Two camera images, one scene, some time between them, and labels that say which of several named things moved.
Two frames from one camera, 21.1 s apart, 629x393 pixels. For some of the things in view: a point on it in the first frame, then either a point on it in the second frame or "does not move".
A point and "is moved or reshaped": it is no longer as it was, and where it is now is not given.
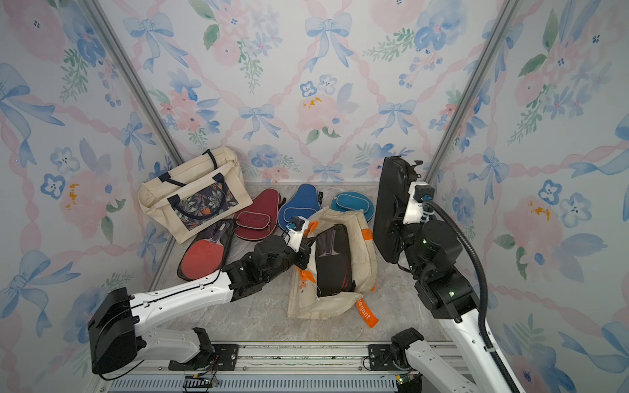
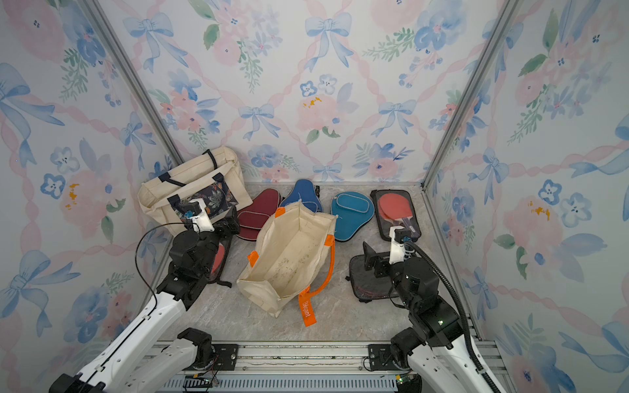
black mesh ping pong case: [333, 261] → [365, 285]
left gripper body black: [290, 259] → [211, 242]
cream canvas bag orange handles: [304, 301] is moved or reshaped
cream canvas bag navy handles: [191, 199] does not move
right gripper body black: [409, 243] → [402, 282]
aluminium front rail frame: [339, 367] does not move
